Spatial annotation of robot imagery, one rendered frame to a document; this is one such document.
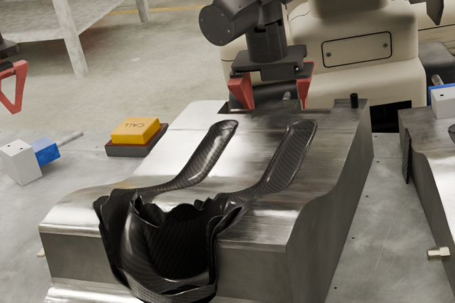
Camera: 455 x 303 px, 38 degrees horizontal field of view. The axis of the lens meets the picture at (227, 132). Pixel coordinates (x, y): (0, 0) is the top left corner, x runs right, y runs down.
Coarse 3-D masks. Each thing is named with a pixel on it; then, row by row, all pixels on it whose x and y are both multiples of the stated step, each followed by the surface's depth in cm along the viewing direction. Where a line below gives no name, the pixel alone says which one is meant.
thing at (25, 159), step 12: (12, 144) 105; (24, 144) 104; (36, 144) 106; (48, 144) 106; (60, 144) 108; (12, 156) 101; (24, 156) 102; (36, 156) 104; (48, 156) 105; (12, 168) 103; (24, 168) 103; (36, 168) 104; (24, 180) 103
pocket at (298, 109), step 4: (296, 104) 90; (300, 104) 91; (296, 108) 90; (300, 108) 92; (316, 108) 92; (320, 108) 91; (324, 108) 91; (328, 108) 91; (292, 112) 89; (296, 112) 90; (300, 112) 92; (304, 112) 92; (308, 112) 92; (312, 112) 91; (316, 112) 91; (320, 112) 91; (324, 112) 91; (328, 112) 90
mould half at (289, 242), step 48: (192, 144) 86; (240, 144) 84; (336, 144) 79; (96, 192) 71; (192, 192) 69; (288, 192) 69; (336, 192) 72; (48, 240) 66; (96, 240) 64; (240, 240) 58; (288, 240) 57; (336, 240) 72; (96, 288) 66; (240, 288) 60; (288, 288) 58
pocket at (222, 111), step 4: (224, 104) 95; (228, 104) 96; (224, 108) 95; (228, 108) 96; (220, 112) 94; (224, 112) 95; (228, 112) 96; (232, 112) 96; (236, 112) 96; (240, 112) 95; (244, 112) 95; (248, 112) 95; (252, 112) 95
